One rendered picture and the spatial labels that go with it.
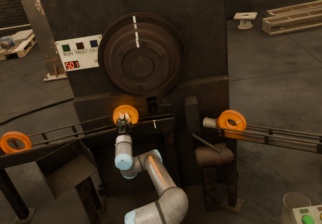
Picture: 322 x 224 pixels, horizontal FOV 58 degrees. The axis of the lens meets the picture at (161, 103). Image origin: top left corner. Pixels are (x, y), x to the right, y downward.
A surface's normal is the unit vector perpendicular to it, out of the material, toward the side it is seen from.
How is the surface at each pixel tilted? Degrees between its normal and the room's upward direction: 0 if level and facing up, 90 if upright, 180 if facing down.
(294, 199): 0
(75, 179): 5
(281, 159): 0
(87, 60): 90
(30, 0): 90
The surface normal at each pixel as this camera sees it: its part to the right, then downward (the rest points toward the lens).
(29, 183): -0.14, -0.84
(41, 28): 0.04, 0.52
